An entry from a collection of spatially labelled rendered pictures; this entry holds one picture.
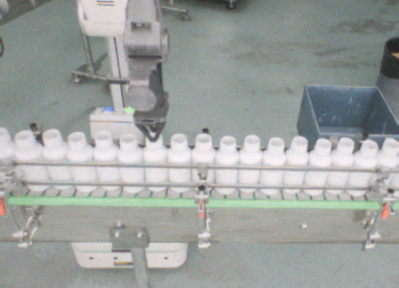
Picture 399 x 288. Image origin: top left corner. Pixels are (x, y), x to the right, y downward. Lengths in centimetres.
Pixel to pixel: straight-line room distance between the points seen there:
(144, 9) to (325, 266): 169
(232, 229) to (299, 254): 109
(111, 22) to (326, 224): 97
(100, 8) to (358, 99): 106
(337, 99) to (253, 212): 77
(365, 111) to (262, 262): 93
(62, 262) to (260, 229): 131
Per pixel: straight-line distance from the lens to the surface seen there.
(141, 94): 75
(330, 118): 171
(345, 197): 109
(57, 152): 102
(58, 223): 116
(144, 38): 77
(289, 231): 113
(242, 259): 210
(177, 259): 197
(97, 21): 145
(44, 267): 222
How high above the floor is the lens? 178
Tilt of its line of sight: 37 degrees down
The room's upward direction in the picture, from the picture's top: 6 degrees clockwise
